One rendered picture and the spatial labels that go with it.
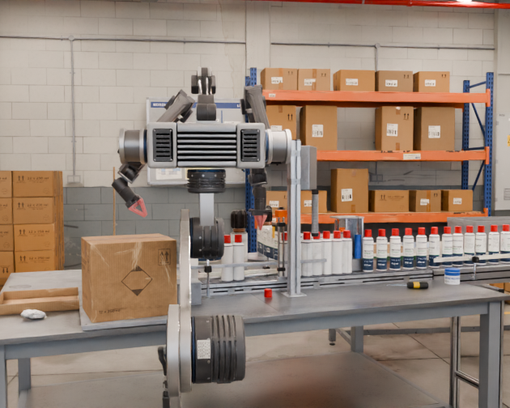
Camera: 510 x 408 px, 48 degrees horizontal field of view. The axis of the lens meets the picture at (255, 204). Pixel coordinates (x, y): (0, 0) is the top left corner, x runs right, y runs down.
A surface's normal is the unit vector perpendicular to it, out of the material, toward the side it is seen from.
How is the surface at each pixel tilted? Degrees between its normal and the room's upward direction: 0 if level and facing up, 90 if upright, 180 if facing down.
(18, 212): 90
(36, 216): 91
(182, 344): 67
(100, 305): 90
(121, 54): 90
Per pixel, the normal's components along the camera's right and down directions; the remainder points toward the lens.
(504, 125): 0.11, 0.05
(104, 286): 0.41, 0.04
